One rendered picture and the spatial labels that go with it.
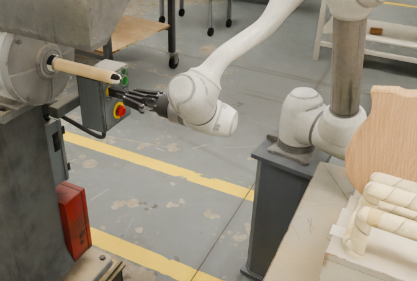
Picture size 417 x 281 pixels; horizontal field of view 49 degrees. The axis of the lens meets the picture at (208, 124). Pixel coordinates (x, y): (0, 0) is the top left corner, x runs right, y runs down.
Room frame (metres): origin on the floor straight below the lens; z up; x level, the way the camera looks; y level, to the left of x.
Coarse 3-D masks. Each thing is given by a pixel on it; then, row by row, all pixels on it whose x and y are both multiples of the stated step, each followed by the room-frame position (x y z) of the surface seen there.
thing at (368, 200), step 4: (364, 188) 0.70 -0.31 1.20; (364, 192) 0.69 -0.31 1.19; (364, 196) 0.69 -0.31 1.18; (368, 196) 0.68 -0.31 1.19; (372, 196) 0.68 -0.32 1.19; (364, 200) 0.69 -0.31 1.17; (368, 200) 0.68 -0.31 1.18; (372, 200) 0.68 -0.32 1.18; (376, 200) 0.68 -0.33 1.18; (360, 204) 0.70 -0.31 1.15; (364, 204) 0.69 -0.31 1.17; (368, 204) 0.68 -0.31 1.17; (372, 204) 0.68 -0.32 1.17; (376, 204) 0.68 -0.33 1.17; (376, 208) 0.68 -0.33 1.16
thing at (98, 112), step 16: (96, 64) 1.43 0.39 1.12; (112, 64) 1.44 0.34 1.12; (80, 80) 1.34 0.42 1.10; (96, 80) 1.31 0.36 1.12; (80, 96) 1.34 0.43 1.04; (96, 96) 1.31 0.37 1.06; (96, 112) 1.32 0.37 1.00; (112, 112) 1.35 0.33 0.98; (128, 112) 1.43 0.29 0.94; (80, 128) 1.36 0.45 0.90; (96, 128) 1.32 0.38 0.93
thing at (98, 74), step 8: (56, 64) 1.11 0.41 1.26; (64, 64) 1.10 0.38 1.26; (72, 64) 1.09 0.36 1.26; (80, 64) 1.09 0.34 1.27; (72, 72) 1.08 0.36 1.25; (80, 72) 1.07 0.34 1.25; (88, 72) 1.06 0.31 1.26; (96, 72) 1.05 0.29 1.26; (104, 72) 1.05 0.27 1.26; (112, 72) 1.05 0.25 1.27; (104, 80) 1.04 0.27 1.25
